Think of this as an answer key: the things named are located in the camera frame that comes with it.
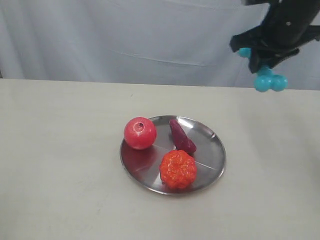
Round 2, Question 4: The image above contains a teal toy bone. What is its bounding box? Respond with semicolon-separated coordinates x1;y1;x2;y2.
237;47;288;93

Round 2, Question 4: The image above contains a red toy apple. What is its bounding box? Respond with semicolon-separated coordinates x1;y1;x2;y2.
123;117;157;150

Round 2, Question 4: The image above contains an orange toy pumpkin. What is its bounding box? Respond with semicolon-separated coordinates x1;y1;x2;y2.
159;149;198;190

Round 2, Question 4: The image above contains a purple toy sweet potato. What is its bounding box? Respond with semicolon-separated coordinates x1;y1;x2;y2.
169;119;197;154

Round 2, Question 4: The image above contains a light blue backdrop cloth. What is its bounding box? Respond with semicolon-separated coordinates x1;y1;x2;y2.
0;0;320;91

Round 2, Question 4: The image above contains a round steel plate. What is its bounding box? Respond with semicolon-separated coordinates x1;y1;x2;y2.
119;115;226;196

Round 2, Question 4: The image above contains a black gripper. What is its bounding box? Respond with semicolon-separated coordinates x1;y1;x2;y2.
230;0;320;74

